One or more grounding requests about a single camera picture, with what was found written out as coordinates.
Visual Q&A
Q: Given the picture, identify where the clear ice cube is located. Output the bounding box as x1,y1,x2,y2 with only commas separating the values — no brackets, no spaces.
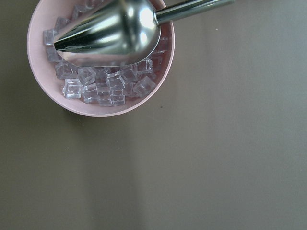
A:
62,79,83,99
111,95,126,106
81,83,98,103
106,71,125,91
78,68,96,86
132,76,156,97

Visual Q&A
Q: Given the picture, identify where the pink bowl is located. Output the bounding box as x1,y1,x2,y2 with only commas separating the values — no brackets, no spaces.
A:
26,0,176,118

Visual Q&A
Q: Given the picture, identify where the metal ice scoop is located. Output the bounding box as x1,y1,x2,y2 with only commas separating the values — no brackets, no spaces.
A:
54,0,232,67

